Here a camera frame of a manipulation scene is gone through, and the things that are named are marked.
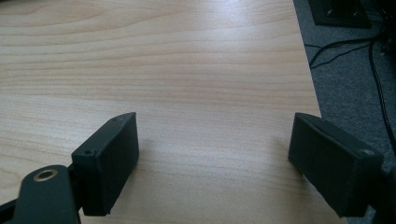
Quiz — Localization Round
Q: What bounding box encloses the thin black floor cable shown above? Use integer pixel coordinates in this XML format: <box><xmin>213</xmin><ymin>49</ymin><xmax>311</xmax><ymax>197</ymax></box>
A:
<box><xmin>304</xmin><ymin>42</ymin><xmax>373</xmax><ymax>70</ymax></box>
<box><xmin>308</xmin><ymin>36</ymin><xmax>379</xmax><ymax>67</ymax></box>

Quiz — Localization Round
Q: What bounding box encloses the black stand base plate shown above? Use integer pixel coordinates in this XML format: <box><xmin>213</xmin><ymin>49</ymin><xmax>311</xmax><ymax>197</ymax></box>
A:
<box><xmin>307</xmin><ymin>0</ymin><xmax>374</xmax><ymax>30</ymax></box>

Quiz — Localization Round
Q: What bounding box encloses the long black floor cable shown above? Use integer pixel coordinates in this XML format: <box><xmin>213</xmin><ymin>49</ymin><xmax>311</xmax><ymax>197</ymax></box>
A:
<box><xmin>368</xmin><ymin>39</ymin><xmax>396</xmax><ymax>155</ymax></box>

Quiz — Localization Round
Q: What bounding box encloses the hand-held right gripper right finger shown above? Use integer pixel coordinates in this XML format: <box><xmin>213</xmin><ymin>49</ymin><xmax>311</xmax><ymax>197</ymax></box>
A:
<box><xmin>288</xmin><ymin>112</ymin><xmax>384</xmax><ymax>218</ymax></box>

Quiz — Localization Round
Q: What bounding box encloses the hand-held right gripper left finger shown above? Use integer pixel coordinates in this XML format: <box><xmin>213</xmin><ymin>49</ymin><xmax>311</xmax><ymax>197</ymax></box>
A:
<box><xmin>71</xmin><ymin>112</ymin><xmax>140</xmax><ymax>217</ymax></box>

